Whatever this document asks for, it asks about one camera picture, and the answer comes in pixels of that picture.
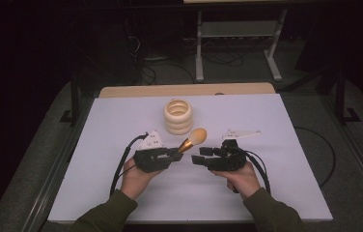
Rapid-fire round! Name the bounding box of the black metal stand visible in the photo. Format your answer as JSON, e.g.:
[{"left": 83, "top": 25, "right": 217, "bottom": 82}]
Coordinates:
[
  {"left": 335, "top": 66, "right": 362, "bottom": 125},
  {"left": 59, "top": 73, "right": 81, "bottom": 127}
]

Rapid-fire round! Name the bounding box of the cream ringed brush holder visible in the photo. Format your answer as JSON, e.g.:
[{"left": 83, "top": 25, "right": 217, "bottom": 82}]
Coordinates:
[{"left": 163, "top": 98, "right": 194, "bottom": 135}]

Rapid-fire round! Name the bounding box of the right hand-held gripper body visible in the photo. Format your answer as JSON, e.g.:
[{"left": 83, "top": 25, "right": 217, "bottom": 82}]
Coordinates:
[{"left": 207, "top": 128, "right": 263, "bottom": 172}]

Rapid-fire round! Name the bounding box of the right hand-held gripper cable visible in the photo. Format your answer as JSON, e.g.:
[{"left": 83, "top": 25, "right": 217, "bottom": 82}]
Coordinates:
[{"left": 245, "top": 149, "right": 272, "bottom": 195}]

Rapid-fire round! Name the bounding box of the person's left hand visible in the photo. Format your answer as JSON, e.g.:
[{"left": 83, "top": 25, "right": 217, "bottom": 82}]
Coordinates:
[{"left": 120, "top": 157, "right": 163, "bottom": 201}]

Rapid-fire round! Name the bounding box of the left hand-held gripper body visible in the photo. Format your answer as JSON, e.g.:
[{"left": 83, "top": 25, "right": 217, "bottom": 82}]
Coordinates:
[{"left": 132, "top": 130, "right": 172, "bottom": 174}]

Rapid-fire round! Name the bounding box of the wooden table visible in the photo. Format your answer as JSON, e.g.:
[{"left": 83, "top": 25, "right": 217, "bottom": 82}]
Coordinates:
[{"left": 98, "top": 82, "right": 276, "bottom": 99}]

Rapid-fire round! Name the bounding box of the black floor cable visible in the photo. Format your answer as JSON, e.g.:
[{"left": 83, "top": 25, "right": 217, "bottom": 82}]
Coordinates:
[{"left": 293, "top": 126, "right": 337, "bottom": 189}]

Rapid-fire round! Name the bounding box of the person's right hand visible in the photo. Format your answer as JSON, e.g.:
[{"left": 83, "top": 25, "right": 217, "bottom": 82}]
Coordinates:
[{"left": 210, "top": 160, "right": 262, "bottom": 201}]

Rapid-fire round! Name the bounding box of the black and copper makeup brush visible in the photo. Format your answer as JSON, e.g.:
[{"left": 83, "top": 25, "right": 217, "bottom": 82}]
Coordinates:
[{"left": 178, "top": 128, "right": 209, "bottom": 155}]

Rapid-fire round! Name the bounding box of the hand-held gripper cable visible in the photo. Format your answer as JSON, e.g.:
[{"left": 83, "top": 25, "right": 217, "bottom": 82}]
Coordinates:
[
  {"left": 109, "top": 131, "right": 150, "bottom": 197},
  {"left": 245, "top": 149, "right": 272, "bottom": 195}
]

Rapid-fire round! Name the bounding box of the white table board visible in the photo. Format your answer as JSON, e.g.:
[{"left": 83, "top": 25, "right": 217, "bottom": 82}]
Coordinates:
[{"left": 47, "top": 93, "right": 333, "bottom": 223}]

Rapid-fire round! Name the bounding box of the white metal stand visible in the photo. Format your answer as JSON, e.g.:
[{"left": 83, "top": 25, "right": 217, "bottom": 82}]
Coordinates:
[{"left": 194, "top": 9, "right": 289, "bottom": 83}]

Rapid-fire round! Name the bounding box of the left hand-held gripper cable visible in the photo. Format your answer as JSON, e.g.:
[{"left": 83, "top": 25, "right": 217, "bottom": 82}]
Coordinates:
[{"left": 109, "top": 131, "right": 150, "bottom": 197}]

